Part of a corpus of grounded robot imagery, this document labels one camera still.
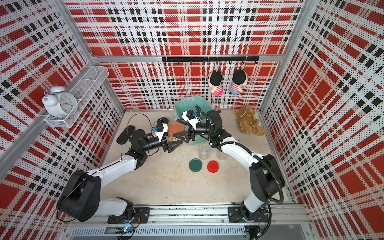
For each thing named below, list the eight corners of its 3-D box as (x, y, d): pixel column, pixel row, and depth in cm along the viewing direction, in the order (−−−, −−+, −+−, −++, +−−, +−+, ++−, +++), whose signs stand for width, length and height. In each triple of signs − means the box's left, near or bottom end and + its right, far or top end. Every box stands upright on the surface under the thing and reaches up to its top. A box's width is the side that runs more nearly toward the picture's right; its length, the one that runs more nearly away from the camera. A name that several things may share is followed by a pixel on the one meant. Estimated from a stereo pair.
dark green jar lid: (189, 172, 90) (188, 170, 89) (189, 159, 96) (189, 158, 94) (202, 172, 90) (202, 170, 89) (202, 159, 96) (202, 158, 94)
